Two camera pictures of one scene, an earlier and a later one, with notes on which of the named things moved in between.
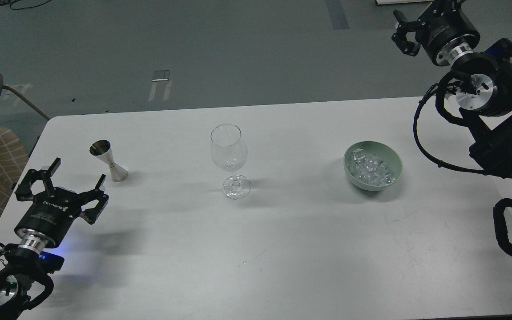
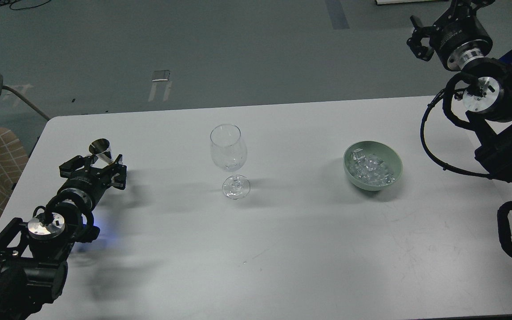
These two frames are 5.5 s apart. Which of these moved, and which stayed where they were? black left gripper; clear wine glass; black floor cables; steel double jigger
Moved: black left gripper
Stayed: clear wine glass; steel double jigger; black floor cables
